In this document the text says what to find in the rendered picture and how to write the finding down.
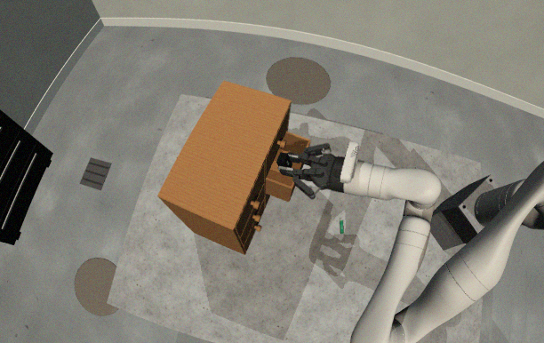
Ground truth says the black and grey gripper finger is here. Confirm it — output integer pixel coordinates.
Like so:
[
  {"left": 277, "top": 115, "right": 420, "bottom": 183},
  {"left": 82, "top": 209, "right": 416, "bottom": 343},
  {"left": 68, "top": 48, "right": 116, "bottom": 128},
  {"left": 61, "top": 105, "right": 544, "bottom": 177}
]
[
  {"left": 287, "top": 143, "right": 331, "bottom": 167},
  {"left": 277, "top": 166, "right": 324, "bottom": 199}
]

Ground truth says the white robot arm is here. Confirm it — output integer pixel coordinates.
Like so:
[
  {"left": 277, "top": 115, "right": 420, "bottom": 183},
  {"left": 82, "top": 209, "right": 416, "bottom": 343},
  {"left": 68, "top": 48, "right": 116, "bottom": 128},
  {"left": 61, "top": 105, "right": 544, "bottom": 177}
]
[{"left": 340, "top": 141, "right": 544, "bottom": 343}]

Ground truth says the brown wooden chest of drawers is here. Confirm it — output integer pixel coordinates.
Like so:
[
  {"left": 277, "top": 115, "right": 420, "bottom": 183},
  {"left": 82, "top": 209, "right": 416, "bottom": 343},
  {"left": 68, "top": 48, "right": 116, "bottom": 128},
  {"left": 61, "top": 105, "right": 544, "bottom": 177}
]
[{"left": 158, "top": 81, "right": 292, "bottom": 255}]

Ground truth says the black nine-volt battery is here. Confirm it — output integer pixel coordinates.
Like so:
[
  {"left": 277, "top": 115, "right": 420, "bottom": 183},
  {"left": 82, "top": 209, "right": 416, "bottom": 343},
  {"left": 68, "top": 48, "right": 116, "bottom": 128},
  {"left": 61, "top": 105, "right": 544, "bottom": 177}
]
[{"left": 276, "top": 152, "right": 292, "bottom": 167}]

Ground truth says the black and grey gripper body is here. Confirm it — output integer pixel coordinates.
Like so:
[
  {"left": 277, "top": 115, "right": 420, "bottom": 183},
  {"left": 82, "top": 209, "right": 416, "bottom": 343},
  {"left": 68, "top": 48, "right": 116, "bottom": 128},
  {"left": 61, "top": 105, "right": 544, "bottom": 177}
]
[{"left": 309, "top": 154, "right": 345, "bottom": 193}]

